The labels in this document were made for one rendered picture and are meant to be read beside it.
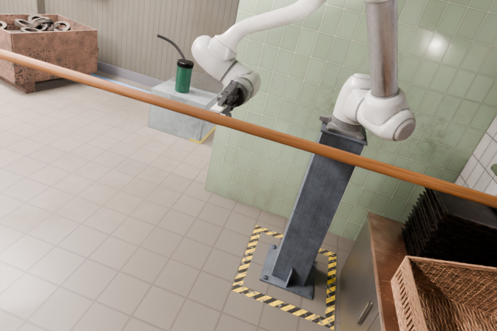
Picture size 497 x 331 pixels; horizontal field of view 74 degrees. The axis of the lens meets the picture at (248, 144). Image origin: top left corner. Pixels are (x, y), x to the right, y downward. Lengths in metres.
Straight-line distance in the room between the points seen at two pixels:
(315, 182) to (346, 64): 0.77
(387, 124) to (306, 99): 0.86
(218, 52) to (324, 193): 0.91
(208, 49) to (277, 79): 0.99
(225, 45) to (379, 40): 0.53
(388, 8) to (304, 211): 1.06
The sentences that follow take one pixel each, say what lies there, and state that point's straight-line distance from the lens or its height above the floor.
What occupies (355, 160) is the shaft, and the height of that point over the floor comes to 1.20.
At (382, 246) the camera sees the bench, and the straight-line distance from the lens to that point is 1.74.
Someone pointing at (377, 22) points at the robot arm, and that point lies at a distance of 1.24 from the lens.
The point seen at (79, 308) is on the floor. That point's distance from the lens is 1.94.
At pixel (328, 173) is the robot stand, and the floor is 0.79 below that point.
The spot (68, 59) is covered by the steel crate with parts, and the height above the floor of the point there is 0.31.
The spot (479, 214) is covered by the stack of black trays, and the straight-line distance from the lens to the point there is 1.69.
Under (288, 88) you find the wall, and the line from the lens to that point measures 2.15.
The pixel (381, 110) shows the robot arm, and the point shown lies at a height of 1.21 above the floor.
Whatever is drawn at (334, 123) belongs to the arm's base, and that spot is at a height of 1.03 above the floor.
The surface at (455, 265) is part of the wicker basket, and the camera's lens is 1.55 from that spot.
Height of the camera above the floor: 1.57
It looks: 27 degrees down
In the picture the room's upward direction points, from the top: 14 degrees clockwise
